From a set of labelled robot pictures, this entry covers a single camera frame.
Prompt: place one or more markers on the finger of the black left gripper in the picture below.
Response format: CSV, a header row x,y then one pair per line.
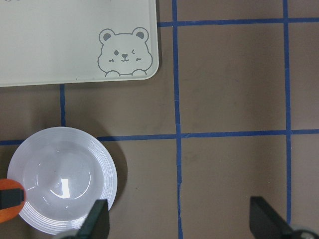
x,y
11,197

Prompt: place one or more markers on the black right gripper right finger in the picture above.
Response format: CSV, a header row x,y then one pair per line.
x,y
265,222

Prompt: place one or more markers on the white ridged plate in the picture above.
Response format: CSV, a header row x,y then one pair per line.
x,y
63,171

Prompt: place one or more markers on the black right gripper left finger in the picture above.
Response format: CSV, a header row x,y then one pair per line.
x,y
97,223

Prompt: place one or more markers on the orange fruit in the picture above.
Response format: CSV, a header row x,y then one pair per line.
x,y
10,213

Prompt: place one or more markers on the cream bear tray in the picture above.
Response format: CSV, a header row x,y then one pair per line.
x,y
77,41

